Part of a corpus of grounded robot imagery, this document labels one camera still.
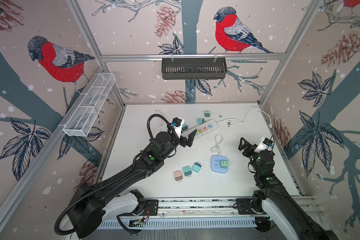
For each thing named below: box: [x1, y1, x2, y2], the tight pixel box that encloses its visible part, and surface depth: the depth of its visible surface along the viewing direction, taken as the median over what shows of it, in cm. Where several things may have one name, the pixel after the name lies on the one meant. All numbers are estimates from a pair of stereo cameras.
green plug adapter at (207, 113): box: [204, 110, 211, 118], surface depth 116 cm
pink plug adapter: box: [174, 170, 183, 183], surface depth 85 cm
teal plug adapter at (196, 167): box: [192, 161, 202, 173], surface depth 87 cm
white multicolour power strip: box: [181, 119, 219, 139], surface depth 106 cm
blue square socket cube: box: [211, 154, 229, 174], surface depth 87 cm
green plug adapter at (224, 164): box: [219, 159, 229, 169], surface depth 84 cm
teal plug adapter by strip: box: [197, 118, 205, 124], surface depth 109 cm
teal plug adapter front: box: [182, 165, 192, 178], surface depth 86 cm
